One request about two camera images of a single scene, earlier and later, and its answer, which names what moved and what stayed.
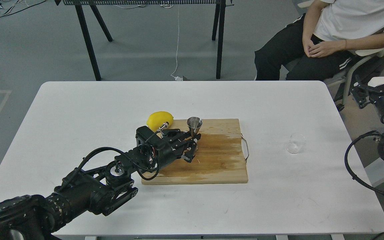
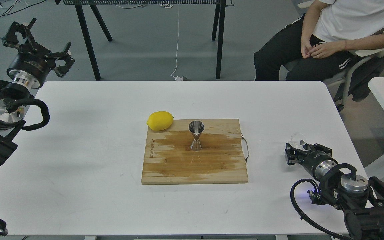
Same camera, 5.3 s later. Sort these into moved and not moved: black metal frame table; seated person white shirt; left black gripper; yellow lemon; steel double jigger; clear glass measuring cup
Moved: left black gripper; steel double jigger
Not moved: black metal frame table; seated person white shirt; yellow lemon; clear glass measuring cup
